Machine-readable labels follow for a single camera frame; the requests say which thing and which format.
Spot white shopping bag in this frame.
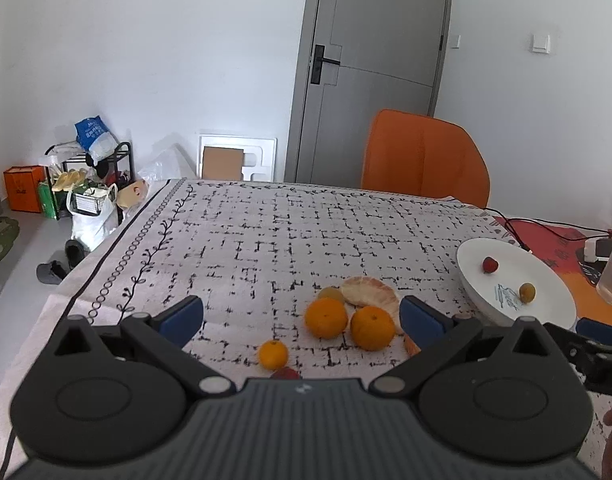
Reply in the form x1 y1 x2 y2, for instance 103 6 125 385
67 183 119 252

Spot clear plastic bag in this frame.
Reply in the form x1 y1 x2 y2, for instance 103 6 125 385
136 142 199 196

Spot dark slippers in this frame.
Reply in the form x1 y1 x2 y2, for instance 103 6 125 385
36 239 89 286

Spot brown cardboard sheet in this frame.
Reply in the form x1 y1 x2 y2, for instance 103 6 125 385
202 146 245 179

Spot black-patterned white tablecloth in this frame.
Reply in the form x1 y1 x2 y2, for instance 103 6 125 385
0 178 607 480

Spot blue and white bag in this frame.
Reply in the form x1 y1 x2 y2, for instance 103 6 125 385
74 116 117 161

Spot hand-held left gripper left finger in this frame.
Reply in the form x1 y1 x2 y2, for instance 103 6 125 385
46 296 237 401

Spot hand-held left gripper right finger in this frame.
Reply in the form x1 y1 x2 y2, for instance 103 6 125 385
368 296 567 397

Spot orange chair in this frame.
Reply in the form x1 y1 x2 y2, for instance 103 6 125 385
361 109 491 209

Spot black door handle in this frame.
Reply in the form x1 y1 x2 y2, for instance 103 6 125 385
311 45 341 85

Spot white plate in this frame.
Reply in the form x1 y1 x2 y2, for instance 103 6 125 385
456 237 578 328

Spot black shoe rack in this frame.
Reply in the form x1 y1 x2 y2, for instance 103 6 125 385
46 141 134 221

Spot large orange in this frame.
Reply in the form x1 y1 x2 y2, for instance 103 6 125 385
305 297 349 340
350 305 397 352

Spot white foam packaging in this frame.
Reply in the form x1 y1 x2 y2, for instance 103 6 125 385
197 133 277 182

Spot green bag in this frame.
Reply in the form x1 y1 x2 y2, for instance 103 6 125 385
38 180 61 219

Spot orange box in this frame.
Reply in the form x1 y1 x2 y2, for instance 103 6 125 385
4 166 47 213

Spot grey door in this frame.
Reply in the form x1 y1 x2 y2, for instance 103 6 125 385
286 0 454 188

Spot small orange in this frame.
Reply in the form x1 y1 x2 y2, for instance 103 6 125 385
258 339 289 371

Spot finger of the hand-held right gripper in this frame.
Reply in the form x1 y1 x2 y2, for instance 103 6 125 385
543 317 612 363

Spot beige bag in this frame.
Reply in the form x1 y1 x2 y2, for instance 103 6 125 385
116 180 150 208

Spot red and orange mat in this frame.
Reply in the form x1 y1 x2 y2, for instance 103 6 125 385
491 215 612 331

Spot yellow slippers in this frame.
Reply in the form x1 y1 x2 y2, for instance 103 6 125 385
52 169 87 191

